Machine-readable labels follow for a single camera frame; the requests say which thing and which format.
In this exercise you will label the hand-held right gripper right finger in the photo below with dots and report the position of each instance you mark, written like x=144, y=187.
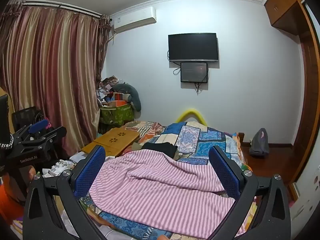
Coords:
x=222, y=172

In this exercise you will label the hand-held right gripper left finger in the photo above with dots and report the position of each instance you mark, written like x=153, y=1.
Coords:
x=91, y=170

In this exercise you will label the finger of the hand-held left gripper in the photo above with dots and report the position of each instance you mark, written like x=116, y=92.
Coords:
x=55, y=132
x=37, y=126

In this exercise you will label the pink striped pants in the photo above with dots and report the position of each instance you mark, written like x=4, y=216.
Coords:
x=160, y=192

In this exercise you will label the person's left hand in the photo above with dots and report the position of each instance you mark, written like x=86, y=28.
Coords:
x=31, y=173

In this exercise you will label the black mesh chair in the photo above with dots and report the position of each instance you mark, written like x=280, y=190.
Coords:
x=23, y=116

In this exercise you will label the white shoes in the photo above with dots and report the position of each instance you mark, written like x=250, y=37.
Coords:
x=58, y=167

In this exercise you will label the wooden lap table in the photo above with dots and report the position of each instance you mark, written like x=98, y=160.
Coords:
x=112, y=140

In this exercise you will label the grey bag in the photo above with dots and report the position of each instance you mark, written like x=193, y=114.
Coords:
x=259, y=143

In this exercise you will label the blue patchwork quilt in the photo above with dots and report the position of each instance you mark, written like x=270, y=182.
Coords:
x=190, y=137

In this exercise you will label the striped brown curtain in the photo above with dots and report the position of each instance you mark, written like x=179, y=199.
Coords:
x=50, y=67

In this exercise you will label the green storage box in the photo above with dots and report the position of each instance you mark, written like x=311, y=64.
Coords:
x=117, y=115

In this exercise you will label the orange striped bedsheet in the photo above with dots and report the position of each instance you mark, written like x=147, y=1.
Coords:
x=145, y=130

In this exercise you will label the black cloth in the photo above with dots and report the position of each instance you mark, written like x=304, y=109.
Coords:
x=160, y=148

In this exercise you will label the yellow foam arch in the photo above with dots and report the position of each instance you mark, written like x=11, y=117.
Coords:
x=191, y=112

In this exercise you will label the pile of clutter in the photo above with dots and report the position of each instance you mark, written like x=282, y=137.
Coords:
x=106, y=87

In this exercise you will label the orange box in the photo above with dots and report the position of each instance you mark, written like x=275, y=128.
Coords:
x=121, y=97

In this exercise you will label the grey plush pillow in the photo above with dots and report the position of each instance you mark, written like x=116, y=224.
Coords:
x=131, y=92

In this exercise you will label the white air conditioner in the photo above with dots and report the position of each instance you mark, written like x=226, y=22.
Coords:
x=133, y=20

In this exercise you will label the wooden overhead cabinet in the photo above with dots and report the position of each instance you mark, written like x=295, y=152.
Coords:
x=282, y=7

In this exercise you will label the small black wall monitor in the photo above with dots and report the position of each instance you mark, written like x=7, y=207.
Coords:
x=194, y=72

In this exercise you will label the curtain rail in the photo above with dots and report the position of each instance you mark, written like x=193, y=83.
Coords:
x=65, y=7

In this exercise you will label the black wall television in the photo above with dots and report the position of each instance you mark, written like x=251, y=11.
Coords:
x=193, y=47

